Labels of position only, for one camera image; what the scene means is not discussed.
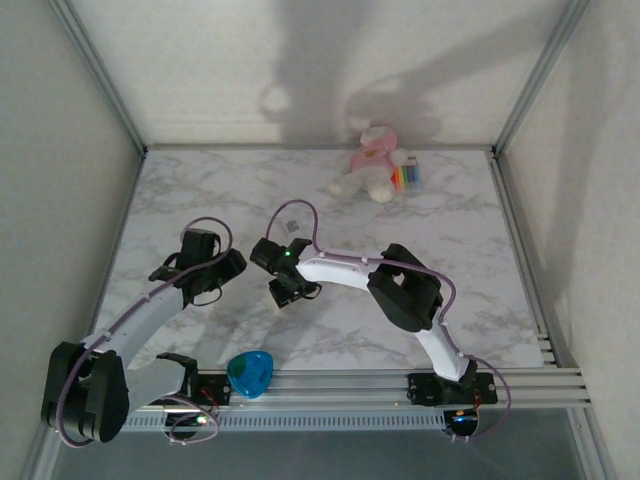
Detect blue green triangular plastic toy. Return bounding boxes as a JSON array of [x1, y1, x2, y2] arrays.
[[226, 350, 275, 400]]

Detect white plush toy pink shirt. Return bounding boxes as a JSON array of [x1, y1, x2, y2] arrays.
[[328, 124, 417, 204]]

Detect round dark controller housing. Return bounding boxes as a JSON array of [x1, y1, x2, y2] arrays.
[[442, 407, 481, 440], [163, 410, 214, 436]]

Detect rainbow marker pack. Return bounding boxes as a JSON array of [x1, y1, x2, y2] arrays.
[[392, 162, 424, 194]]

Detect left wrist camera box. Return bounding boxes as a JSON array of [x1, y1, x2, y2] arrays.
[[178, 227, 222, 267]]

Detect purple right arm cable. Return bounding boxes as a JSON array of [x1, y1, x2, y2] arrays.
[[264, 199, 512, 444]]

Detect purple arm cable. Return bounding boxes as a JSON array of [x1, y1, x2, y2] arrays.
[[264, 199, 512, 444], [57, 216, 234, 447]]

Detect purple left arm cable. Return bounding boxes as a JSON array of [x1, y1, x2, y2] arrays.
[[57, 216, 234, 447]]

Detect aluminium mounting rail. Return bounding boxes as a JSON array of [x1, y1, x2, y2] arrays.
[[47, 367, 592, 412]]

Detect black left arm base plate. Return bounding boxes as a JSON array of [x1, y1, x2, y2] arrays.
[[141, 372, 234, 407]]

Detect aluminium table edge rail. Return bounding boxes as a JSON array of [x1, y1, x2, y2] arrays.
[[142, 143, 497, 152]]

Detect grey slotted cable duct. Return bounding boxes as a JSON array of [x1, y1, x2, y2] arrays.
[[55, 409, 447, 434]]

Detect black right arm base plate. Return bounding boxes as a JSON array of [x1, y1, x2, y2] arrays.
[[407, 372, 500, 406]]

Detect aluminium side rail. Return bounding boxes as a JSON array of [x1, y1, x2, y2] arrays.
[[487, 149, 560, 369]]

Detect aluminium frame post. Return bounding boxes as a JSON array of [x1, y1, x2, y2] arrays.
[[47, 0, 149, 156], [492, 0, 591, 154]]

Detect aluminium frame leg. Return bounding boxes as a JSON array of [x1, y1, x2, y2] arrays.
[[19, 407, 66, 480], [569, 407, 617, 480]]

